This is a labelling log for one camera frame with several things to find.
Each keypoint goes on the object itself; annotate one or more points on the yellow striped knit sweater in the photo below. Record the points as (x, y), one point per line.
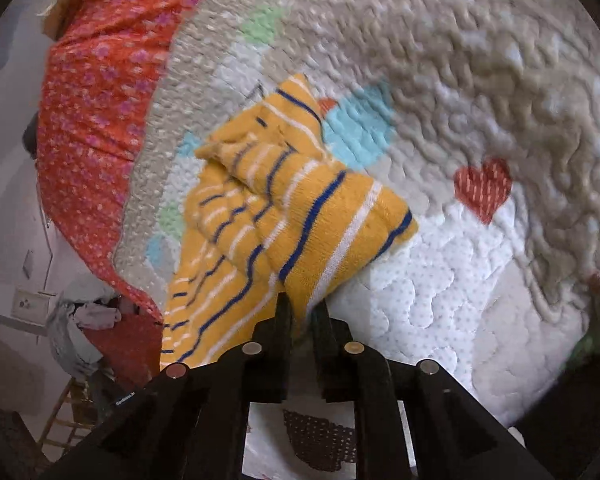
(300, 210)

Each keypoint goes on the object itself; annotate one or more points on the wooden chair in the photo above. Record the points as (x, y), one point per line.
(72, 410)

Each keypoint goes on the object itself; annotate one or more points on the white wall socket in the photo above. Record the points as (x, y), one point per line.
(30, 303)

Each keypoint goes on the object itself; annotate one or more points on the red dotted cloth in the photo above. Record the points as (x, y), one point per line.
(127, 342)

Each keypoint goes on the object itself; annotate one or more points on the red floral bedsheet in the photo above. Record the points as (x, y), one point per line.
(90, 125)

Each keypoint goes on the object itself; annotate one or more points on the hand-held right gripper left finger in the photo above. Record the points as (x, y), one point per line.
(281, 332)

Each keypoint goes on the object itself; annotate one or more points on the pile of grey clothes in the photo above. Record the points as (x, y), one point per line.
(75, 325)

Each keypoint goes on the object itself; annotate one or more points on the beige quilted patchwork blanket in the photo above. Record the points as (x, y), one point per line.
(455, 110)

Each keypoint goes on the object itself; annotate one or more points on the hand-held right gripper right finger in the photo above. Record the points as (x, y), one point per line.
(325, 342)

